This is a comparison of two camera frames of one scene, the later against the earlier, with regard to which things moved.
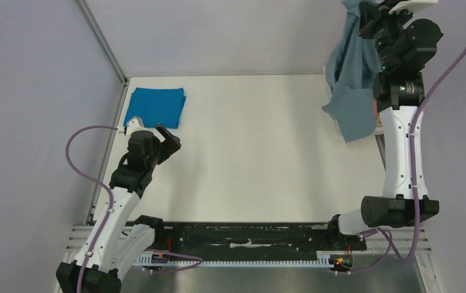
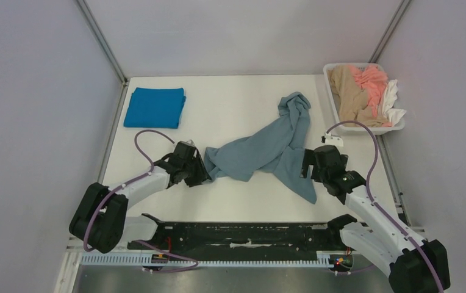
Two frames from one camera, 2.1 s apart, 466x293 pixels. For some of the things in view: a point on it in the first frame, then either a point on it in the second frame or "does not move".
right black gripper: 369,23 → 311,162
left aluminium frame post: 104,40 does not move
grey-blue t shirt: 351,66 → 277,148
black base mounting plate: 255,237 does not move
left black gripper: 168,147 → 202,176
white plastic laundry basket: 379,129 → 399,124
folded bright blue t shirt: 156,105 does not move
